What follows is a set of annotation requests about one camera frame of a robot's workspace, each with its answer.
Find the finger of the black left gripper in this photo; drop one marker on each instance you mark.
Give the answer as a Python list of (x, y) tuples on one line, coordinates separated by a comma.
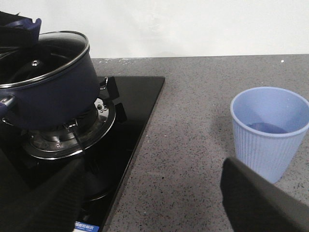
[(21, 45)]

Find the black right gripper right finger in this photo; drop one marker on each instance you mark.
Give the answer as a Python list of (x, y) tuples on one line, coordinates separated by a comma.
[(252, 204)]

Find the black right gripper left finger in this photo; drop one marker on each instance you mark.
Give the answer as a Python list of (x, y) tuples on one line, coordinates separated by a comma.
[(53, 206)]

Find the glass pot lid blue knob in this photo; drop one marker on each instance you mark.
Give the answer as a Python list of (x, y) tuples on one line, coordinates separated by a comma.
[(67, 47)]

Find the light blue ribbed cup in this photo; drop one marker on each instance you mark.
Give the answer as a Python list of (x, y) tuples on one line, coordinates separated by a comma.
[(269, 124)]

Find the dark blue cooking pot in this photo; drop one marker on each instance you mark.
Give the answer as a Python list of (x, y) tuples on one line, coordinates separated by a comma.
[(54, 100)]

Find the black pot support grate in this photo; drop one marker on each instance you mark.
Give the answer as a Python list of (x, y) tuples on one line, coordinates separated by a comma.
[(44, 150)]

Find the blue energy label sticker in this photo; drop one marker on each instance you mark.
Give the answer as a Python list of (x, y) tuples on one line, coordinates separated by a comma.
[(83, 227)]

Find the black glass gas cooktop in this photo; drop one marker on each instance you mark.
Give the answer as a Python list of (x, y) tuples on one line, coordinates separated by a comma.
[(107, 161)]

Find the black gas burner head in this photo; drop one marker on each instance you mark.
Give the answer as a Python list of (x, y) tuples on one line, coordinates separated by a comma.
[(67, 131)]

